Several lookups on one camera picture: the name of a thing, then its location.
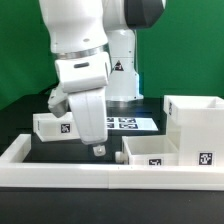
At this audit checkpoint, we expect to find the white drawer cabinet box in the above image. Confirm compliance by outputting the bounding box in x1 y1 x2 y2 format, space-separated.
164 95 224 167

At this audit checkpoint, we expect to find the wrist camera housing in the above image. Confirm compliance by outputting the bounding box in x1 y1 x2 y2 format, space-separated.
48 84 70 118

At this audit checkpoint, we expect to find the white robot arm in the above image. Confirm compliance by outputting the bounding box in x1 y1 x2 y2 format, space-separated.
39 0 166 156

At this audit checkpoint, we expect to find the white boundary fence frame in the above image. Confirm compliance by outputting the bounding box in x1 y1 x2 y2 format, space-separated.
0 134 224 191

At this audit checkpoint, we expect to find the white drawer with knob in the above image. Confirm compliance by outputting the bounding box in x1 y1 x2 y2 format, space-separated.
115 135 179 166

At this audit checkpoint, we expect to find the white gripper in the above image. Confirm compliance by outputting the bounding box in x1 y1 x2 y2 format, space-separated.
68 88 108 157

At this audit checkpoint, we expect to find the white sheet with markers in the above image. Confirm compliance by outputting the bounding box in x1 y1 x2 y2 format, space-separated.
107 117 158 131

